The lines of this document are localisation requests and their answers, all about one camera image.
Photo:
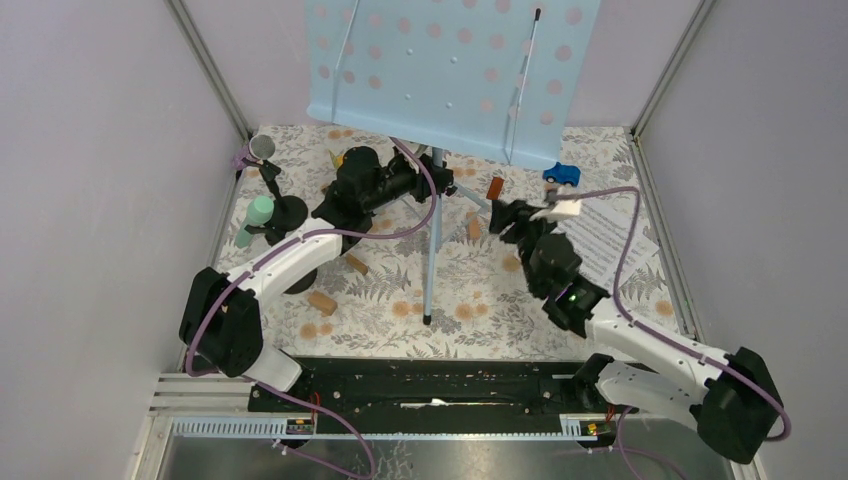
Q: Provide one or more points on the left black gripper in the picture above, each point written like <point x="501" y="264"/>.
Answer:
<point x="422" y="190"/>

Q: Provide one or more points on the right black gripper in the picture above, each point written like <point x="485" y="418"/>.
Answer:
<point x="518" y="212"/>

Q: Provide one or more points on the sheet music page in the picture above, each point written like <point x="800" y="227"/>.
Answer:
<point x="595" y="213"/>
<point x="636" y="252"/>

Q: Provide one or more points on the light blue music stand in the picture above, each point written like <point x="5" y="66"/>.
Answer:
<point x="490" y="79"/>

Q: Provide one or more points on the black microphone stand front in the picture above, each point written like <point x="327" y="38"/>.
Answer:
<point x="289" y="266"/>

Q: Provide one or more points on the black microphone stand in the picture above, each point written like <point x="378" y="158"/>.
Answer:
<point x="289" y="266"/>
<point x="290" y="212"/>

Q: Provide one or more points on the green toy microphone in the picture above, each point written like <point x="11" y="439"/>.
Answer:
<point x="259" y="212"/>

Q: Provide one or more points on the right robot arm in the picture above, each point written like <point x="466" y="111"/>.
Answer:
<point x="728" y="399"/>

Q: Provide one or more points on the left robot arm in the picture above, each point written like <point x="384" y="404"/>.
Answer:
<point x="222" y="319"/>

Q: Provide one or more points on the dark red wooden block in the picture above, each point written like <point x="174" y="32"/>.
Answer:
<point x="495" y="188"/>

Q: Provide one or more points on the light wooden block right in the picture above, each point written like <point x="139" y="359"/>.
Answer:
<point x="473" y="226"/>

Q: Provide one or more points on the light wooden block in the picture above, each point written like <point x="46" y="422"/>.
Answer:
<point x="323" y="303"/>
<point x="473" y="226"/>
<point x="357" y="264"/>

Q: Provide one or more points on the floral tablecloth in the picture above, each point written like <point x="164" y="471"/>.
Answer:
<point x="480" y="306"/>

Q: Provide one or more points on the blue toy car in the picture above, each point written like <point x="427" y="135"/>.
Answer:
<point x="562" y="174"/>

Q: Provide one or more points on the toy brick assembly grey base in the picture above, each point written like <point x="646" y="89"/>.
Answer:
<point x="337" y="158"/>

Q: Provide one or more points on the light wooden block centre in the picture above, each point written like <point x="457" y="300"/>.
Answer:
<point x="357" y="264"/>

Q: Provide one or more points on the black microphone stand rear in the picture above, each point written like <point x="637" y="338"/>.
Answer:
<point x="290" y="212"/>

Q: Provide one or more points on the light wooden block near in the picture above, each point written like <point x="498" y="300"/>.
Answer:
<point x="323" y="303"/>

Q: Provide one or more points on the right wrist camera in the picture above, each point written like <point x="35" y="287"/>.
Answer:
<point x="560" y="206"/>

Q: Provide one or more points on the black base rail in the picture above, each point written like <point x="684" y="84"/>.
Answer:
<point x="426" y="396"/>

